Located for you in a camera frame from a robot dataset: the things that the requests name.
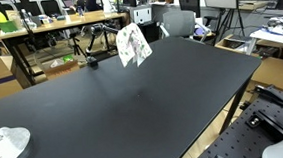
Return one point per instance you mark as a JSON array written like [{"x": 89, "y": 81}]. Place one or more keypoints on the white grey computer case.
[{"x": 141, "y": 14}]

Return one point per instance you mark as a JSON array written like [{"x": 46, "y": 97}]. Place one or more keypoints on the black square mounting block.
[{"x": 256, "y": 120}]

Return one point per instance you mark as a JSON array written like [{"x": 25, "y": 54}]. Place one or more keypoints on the person in dark shirt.
[{"x": 91, "y": 0}]

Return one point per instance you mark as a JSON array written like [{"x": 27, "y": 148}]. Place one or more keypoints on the green box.
[{"x": 8, "y": 26}]

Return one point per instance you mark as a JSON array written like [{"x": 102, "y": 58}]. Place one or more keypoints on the flat cardboard box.
[{"x": 276, "y": 73}]

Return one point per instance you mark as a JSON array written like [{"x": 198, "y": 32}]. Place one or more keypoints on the open cardboard box with items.
[{"x": 61, "y": 70}]

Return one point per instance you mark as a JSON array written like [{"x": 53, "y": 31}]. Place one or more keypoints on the grey mesh office chair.
[{"x": 179, "y": 23}]

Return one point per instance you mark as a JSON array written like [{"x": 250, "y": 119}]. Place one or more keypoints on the white side table with papers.
[{"x": 275, "y": 34}]

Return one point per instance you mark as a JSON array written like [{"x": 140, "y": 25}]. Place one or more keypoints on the black perforated breadboard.
[{"x": 239, "y": 139}]

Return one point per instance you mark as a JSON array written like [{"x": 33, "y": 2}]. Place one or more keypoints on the white green-printed kitchen towel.
[{"x": 131, "y": 44}]

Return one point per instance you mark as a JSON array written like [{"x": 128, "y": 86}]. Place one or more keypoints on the shallow cardboard tray box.
[{"x": 234, "y": 43}]

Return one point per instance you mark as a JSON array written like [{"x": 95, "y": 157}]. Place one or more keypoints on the small black camera tripod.
[{"x": 76, "y": 43}]

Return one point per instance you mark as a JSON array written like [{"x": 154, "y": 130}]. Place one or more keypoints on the black office chair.
[{"x": 189, "y": 3}]

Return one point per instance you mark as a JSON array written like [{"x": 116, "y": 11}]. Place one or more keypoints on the black clamp bracket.
[{"x": 271, "y": 95}]

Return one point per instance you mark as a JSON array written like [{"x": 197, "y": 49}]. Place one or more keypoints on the long wooden work table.
[{"x": 77, "y": 20}]

